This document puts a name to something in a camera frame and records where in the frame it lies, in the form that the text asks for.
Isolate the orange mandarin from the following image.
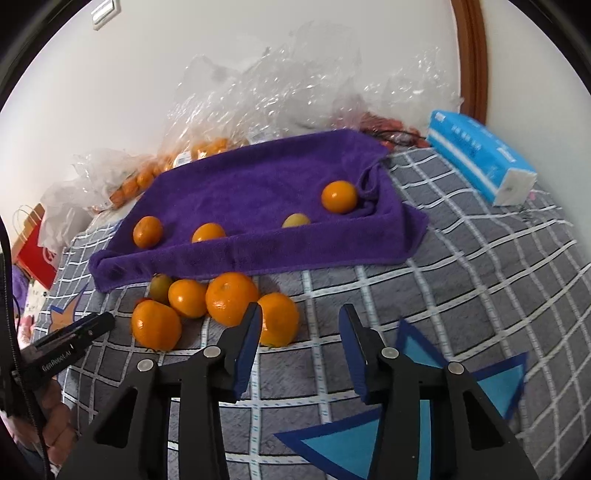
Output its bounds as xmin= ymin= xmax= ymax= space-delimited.
xmin=205 ymin=272 xmax=260 ymax=327
xmin=321 ymin=180 xmax=359 ymax=214
xmin=168 ymin=279 xmax=209 ymax=319
xmin=131 ymin=300 xmax=182 ymax=352
xmin=191 ymin=222 xmax=227 ymax=244
xmin=133 ymin=215 xmax=164 ymax=249
xmin=257 ymin=292 xmax=300 ymax=348

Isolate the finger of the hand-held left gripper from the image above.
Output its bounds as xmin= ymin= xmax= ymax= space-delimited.
xmin=32 ymin=311 xmax=116 ymax=354

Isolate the brown wooden door frame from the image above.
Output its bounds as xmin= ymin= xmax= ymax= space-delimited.
xmin=450 ymin=0 xmax=489 ymax=125

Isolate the labelled clear bag of mandarins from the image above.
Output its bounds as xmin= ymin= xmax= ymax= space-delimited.
xmin=159 ymin=28 xmax=361 ymax=168

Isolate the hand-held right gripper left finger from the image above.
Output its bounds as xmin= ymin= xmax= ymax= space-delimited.
xmin=55 ymin=302 xmax=264 ymax=480

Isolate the blue tissue pack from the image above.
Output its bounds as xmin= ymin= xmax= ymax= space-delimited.
xmin=425 ymin=109 xmax=539 ymax=207

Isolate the red paper bag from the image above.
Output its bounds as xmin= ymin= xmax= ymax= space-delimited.
xmin=14 ymin=217 xmax=61 ymax=291

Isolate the purple towel covered tray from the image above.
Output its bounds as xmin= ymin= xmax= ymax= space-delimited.
xmin=89 ymin=129 xmax=430 ymax=292

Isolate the person's left hand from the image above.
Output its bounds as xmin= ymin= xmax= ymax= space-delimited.
xmin=34 ymin=381 xmax=79 ymax=467

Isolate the white light switch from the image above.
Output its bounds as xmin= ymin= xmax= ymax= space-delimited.
xmin=90 ymin=0 xmax=122 ymax=31

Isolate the white plastic bag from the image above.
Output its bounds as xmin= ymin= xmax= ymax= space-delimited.
xmin=37 ymin=182 xmax=100 ymax=250

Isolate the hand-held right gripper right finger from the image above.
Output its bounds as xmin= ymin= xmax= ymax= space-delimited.
xmin=338 ymin=304 xmax=541 ymax=480

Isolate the plastic bag of red tomatoes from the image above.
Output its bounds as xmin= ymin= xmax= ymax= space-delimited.
xmin=365 ymin=128 xmax=423 ymax=145

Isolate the clear bag of red tomatoes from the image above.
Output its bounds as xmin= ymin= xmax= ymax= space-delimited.
xmin=332 ymin=44 xmax=463 ymax=149

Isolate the grey grid blanket with stars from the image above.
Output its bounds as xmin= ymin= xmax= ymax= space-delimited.
xmin=18 ymin=145 xmax=591 ymax=480

